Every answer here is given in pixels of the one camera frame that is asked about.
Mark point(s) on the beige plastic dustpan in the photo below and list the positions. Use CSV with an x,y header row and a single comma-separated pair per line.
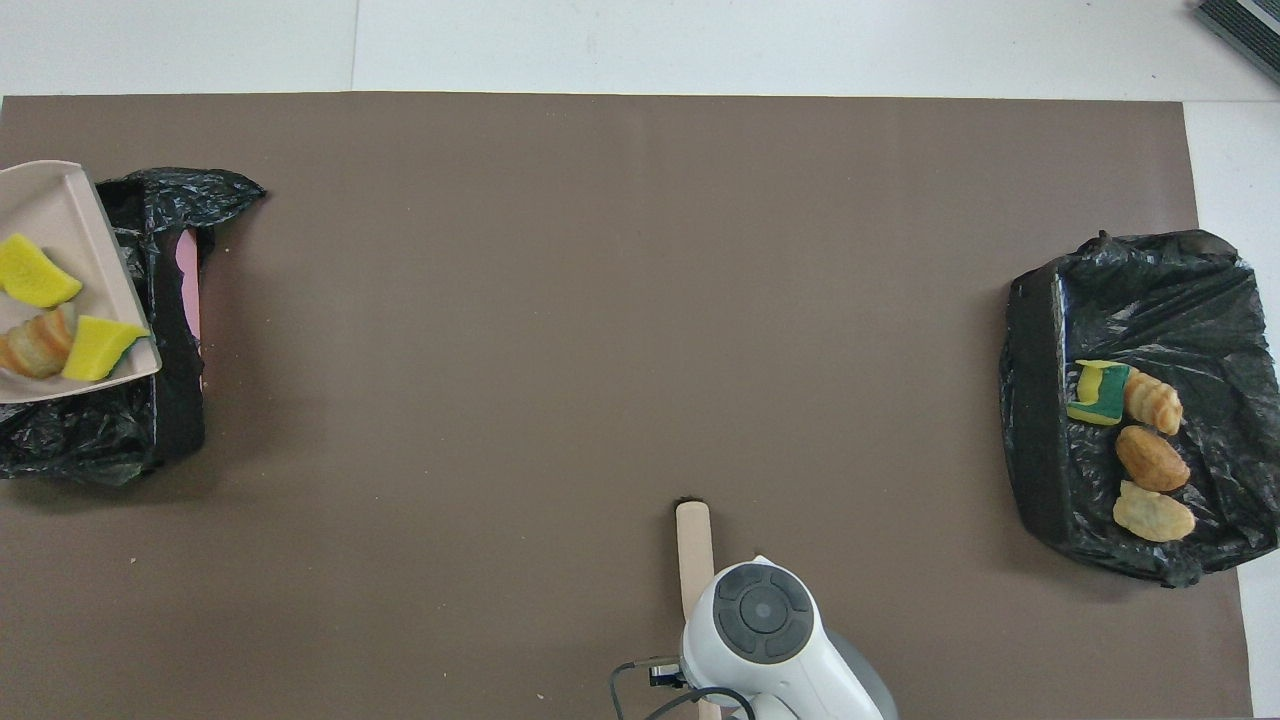
x,y
60,200

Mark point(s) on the brown table mat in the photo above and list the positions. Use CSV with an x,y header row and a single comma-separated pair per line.
x,y
600,150

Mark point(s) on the pale lumpy toy bread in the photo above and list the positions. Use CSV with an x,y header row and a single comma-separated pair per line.
x,y
1153,512

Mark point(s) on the beige hand brush black bristles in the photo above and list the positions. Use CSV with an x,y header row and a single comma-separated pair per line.
x,y
693,550

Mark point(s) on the wedge yellow sponge piece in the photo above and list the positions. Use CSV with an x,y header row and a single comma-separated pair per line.
x,y
100,348

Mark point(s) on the brown oval toy bread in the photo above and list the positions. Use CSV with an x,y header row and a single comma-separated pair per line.
x,y
1152,458

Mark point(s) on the curved yellow sponge piece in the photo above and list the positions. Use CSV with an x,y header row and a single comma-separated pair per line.
x,y
35,275

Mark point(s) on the pink bin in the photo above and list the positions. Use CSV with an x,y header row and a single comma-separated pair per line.
x,y
188,290

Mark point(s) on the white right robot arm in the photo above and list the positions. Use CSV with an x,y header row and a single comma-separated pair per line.
x,y
770,640

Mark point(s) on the dark ribbed panel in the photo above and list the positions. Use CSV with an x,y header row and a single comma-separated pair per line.
x,y
1245,30

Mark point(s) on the notched yellow sponge piece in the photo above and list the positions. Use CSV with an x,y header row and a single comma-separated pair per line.
x,y
1098,395

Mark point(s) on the black plastic trash bag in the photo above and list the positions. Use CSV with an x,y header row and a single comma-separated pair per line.
x,y
1150,290
180,200

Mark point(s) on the toy croissant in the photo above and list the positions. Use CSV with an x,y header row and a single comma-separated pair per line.
x,y
1153,402
35,345

